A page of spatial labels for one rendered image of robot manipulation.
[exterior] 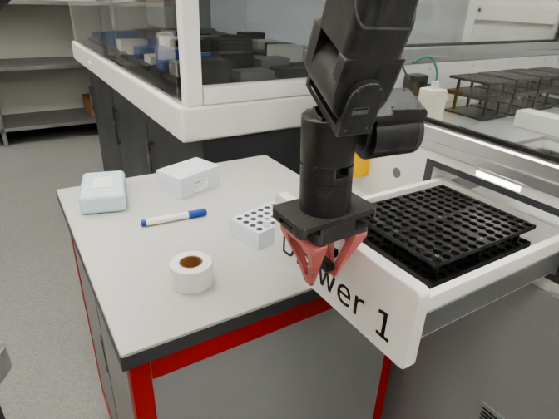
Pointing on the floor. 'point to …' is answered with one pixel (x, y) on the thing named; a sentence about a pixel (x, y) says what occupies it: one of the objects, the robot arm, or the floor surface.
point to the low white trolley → (214, 312)
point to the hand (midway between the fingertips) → (320, 273)
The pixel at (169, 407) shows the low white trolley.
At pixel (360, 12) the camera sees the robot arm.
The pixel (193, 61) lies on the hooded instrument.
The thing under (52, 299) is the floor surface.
